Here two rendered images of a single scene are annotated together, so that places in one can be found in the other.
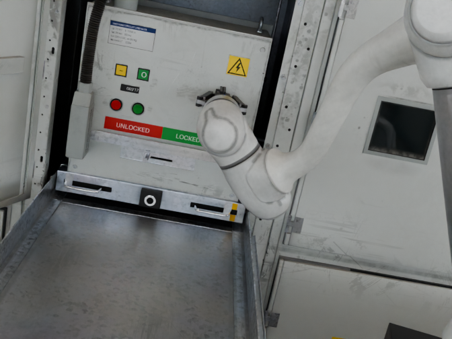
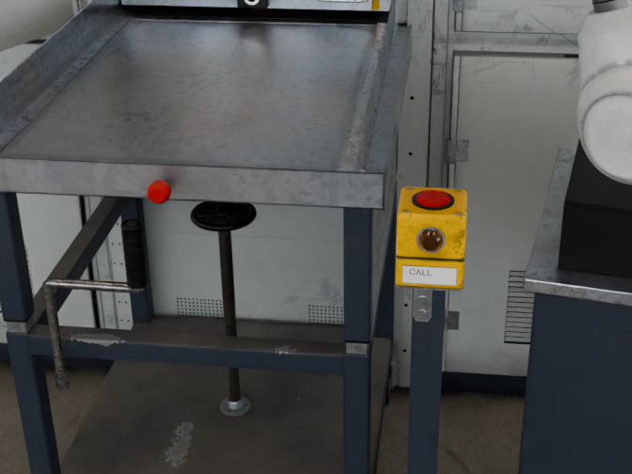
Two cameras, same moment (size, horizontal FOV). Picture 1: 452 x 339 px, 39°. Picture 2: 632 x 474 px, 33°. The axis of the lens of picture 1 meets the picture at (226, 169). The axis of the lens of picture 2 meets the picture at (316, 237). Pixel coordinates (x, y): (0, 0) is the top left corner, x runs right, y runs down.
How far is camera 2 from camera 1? 0.49 m
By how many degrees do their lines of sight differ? 14
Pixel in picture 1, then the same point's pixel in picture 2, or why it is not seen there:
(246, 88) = not seen: outside the picture
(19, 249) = (68, 70)
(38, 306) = (87, 119)
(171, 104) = not seen: outside the picture
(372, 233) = not seen: outside the picture
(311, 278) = (505, 78)
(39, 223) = (97, 42)
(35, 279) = (86, 96)
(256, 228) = (411, 13)
